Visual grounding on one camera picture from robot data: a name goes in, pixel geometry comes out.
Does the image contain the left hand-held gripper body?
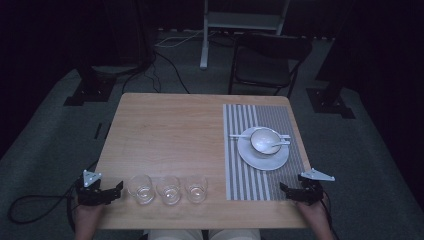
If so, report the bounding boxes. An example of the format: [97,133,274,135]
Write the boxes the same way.
[75,169,113,207]

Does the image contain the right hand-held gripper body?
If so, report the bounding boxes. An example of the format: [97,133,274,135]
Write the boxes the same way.
[297,167,337,206]

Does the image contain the person's left hand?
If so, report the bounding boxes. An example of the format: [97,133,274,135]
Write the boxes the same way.
[73,201,105,231]

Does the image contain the person's right hand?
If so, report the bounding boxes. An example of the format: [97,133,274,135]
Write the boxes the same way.
[295,199,329,231]

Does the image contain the clear drinking glass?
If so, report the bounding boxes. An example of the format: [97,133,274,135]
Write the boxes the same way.
[155,175,183,206]
[126,174,156,206]
[183,174,209,205]

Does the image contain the white plate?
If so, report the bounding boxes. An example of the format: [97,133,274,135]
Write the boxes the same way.
[236,126,291,172]

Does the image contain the grey striped placemat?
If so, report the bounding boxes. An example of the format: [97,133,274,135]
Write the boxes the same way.
[222,103,312,202]

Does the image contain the white bowl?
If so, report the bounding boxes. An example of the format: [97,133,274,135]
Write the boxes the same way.
[249,127,283,156]

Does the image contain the white chopsticks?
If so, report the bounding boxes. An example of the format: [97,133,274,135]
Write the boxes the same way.
[229,133,292,140]

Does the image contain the black stand base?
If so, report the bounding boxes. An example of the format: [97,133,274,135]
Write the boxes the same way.
[62,65,118,108]
[305,87,357,120]

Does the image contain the black folding chair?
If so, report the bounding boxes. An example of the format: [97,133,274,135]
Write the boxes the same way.
[227,32,314,100]

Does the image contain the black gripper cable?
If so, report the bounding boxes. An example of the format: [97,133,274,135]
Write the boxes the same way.
[7,159,100,231]
[320,191,340,240]

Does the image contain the black floor cable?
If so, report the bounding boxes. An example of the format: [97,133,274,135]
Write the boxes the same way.
[121,49,192,95]

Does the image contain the white floor cable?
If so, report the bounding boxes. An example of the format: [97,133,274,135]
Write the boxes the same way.
[154,29,218,48]

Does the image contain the white metal stand frame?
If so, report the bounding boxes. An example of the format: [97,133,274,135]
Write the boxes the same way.
[199,0,292,70]

